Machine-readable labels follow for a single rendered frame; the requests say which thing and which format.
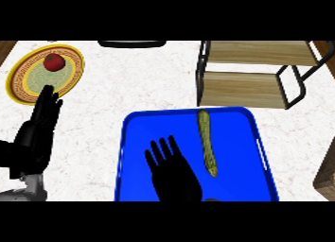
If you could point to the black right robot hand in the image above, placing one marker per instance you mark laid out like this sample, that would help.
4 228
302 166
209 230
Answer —
175 176

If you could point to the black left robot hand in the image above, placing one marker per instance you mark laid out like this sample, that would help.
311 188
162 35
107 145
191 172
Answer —
36 135

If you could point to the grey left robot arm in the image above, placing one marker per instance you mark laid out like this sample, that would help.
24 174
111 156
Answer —
27 190

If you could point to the blue plastic tray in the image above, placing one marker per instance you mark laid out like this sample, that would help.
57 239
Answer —
194 151

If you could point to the black wooden tiered shelf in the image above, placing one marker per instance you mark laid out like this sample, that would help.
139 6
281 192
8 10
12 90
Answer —
255 75

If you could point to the yellow patterned plate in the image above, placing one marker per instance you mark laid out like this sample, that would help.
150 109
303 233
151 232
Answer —
41 75

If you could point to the red tomato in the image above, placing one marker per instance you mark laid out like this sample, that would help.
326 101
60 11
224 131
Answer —
55 62

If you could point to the brown wicker basket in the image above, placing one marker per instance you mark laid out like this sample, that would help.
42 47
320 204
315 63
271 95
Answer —
333 170

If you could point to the black rounded object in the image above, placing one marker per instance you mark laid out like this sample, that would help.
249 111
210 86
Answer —
132 43

